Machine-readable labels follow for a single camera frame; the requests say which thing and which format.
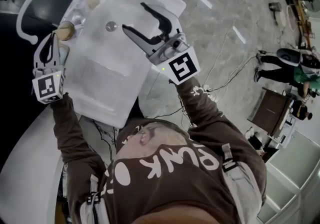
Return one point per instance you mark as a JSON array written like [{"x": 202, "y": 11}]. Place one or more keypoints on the person's right forearm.
[{"x": 200, "y": 105}]

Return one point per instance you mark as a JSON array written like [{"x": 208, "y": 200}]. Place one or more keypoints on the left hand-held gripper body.
[{"x": 48, "y": 85}]

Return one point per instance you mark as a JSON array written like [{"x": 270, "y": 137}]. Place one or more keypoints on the standing floor fan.
[{"x": 310, "y": 0}]

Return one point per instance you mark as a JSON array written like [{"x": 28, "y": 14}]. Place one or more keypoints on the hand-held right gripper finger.
[
  {"x": 172, "y": 21},
  {"x": 140, "y": 40}
]

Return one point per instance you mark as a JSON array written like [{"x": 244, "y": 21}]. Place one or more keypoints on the person's left forearm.
[{"x": 66, "y": 123}]

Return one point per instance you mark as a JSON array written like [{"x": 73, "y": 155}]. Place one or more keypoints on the black bucket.
[{"x": 275, "y": 7}]

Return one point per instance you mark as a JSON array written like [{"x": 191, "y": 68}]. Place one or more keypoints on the white framed partition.
[{"x": 292, "y": 168}]

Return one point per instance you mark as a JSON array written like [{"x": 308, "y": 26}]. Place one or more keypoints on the white counter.
[{"x": 27, "y": 163}]

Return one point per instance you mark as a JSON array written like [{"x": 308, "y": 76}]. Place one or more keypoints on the white ceramic sink basin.
[{"x": 107, "y": 75}]

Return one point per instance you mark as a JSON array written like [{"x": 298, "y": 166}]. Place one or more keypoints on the white power strip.
[{"x": 208, "y": 89}]

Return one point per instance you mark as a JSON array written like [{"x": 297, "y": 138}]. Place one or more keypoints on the round wooden hoop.
[{"x": 287, "y": 18}]

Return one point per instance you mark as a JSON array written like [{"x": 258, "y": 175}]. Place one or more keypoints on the brown wooden cabinet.
[{"x": 271, "y": 110}]

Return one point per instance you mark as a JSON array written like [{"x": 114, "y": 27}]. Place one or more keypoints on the marble pattern slab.
[{"x": 95, "y": 130}]

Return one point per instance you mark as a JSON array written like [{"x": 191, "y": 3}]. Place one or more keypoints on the person's brown sweatshirt torso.
[{"x": 175, "y": 175}]

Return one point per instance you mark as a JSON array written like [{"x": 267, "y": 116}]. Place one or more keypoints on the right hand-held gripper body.
[{"x": 180, "y": 63}]

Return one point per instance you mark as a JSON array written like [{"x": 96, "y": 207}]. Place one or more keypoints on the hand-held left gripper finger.
[
  {"x": 38, "y": 56},
  {"x": 56, "y": 53}
]

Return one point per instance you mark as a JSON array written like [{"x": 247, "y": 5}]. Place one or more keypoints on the white curved faucet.
[{"x": 21, "y": 10}]

